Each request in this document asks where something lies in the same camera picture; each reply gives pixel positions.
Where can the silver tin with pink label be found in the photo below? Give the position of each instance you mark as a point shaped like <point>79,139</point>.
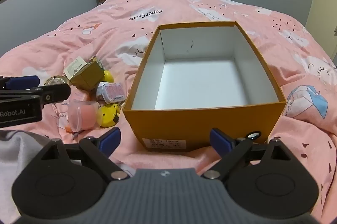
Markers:
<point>112,92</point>

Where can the grey clothing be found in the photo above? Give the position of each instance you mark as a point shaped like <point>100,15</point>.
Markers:
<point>15,155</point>

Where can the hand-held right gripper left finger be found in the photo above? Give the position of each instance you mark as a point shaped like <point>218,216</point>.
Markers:
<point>112,139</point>

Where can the yellow round toy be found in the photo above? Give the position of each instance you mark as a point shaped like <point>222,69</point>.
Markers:
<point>109,116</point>

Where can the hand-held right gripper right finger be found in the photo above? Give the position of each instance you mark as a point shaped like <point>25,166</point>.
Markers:
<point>219,140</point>

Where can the olive small cardboard box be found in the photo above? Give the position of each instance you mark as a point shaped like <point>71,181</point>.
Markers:
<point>87,78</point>

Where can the pink printed blanket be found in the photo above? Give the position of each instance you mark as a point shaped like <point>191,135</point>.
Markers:
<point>79,36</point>

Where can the pink plastic bottle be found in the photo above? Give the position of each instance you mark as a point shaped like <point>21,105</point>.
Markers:
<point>84,116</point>

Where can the yellow bulb-shaped bottle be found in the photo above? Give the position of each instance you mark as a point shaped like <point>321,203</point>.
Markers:
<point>108,77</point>

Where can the metal lidded jar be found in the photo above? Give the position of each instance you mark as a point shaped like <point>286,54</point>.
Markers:
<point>56,80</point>

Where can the orange cardboard box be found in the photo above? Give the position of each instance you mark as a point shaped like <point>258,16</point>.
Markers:
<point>210,118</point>

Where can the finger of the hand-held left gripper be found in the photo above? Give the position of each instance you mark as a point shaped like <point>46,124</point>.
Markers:
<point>56,92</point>
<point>23,82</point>

